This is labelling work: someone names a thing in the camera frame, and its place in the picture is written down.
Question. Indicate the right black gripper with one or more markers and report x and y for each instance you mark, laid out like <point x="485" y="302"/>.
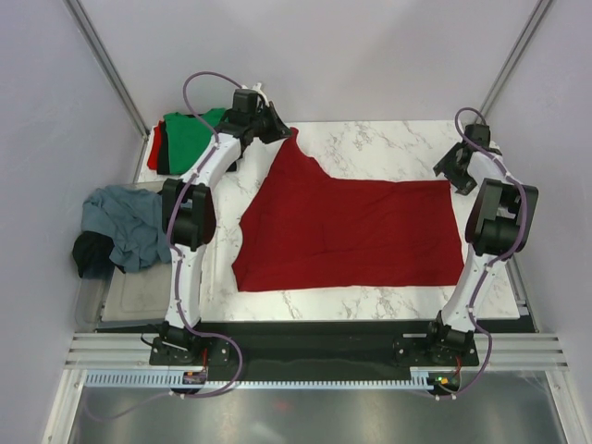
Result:
<point x="464" y="185"/>

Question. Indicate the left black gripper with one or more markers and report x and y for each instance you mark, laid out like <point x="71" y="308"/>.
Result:
<point x="278" y="129"/>

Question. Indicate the dark red t shirt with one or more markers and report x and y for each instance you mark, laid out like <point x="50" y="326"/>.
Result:
<point x="307" y="230"/>

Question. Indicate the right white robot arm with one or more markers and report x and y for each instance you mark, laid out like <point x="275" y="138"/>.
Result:
<point x="497" y="227"/>

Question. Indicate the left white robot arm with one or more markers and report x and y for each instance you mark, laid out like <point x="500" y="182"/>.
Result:
<point x="189" y="219"/>

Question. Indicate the folded green t shirt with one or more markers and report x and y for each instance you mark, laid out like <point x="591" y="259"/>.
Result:
<point x="188" y="137"/>

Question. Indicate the folded black t shirt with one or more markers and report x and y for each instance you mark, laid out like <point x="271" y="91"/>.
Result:
<point x="162" y="168"/>

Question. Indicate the folded red t shirt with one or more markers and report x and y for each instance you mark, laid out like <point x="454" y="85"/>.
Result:
<point x="152" y="162"/>

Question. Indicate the grey blue t shirt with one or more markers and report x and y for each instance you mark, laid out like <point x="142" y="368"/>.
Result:
<point x="132" y="219"/>

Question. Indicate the black t shirt in bin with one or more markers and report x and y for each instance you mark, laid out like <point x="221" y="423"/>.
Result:
<point x="91" y="254"/>

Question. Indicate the grey plastic bin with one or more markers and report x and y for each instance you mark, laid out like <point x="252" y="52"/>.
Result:
<point x="142" y="296"/>

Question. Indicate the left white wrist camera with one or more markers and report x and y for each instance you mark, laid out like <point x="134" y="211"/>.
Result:
<point x="249" y="100"/>

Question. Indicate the aluminium rail front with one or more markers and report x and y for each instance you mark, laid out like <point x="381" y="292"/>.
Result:
<point x="501" y="351"/>

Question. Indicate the right aluminium frame post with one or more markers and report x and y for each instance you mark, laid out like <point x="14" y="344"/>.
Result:
<point x="524" y="39"/>

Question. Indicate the aluminium frame post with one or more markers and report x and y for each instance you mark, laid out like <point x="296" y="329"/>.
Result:
<point x="91" y="36"/>
<point x="524" y="39"/>

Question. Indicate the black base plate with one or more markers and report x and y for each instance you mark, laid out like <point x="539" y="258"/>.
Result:
<point x="315" y="370"/>

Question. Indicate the left aluminium frame post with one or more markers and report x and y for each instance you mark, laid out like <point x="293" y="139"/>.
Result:
<point x="91" y="36"/>

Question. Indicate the white slotted cable duct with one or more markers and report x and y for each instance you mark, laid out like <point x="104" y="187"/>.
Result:
<point x="197" y="378"/>

